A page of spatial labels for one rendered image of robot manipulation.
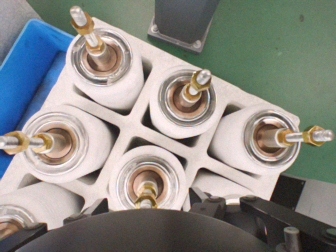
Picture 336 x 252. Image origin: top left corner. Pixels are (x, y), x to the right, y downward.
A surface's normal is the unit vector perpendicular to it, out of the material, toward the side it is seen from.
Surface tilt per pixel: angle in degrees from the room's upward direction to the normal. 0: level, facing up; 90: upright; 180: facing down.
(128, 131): 0
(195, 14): 90
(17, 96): 88
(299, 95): 0
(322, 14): 0
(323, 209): 90
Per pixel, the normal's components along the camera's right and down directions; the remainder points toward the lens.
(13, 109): 0.90, 0.43
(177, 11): -0.32, 0.94
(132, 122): 0.07, -0.09
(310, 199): -0.90, -0.43
